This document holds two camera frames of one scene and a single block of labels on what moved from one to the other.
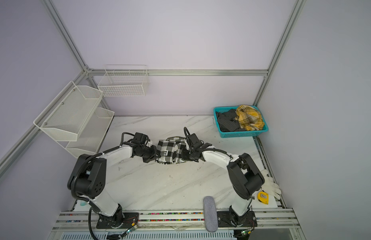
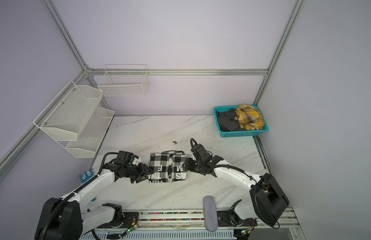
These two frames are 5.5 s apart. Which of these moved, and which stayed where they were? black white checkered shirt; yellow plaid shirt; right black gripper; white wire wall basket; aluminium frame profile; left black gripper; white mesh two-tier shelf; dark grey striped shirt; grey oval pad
Moved: right black gripper; black white checkered shirt; left black gripper
Stayed: aluminium frame profile; white wire wall basket; white mesh two-tier shelf; grey oval pad; dark grey striped shirt; yellow plaid shirt
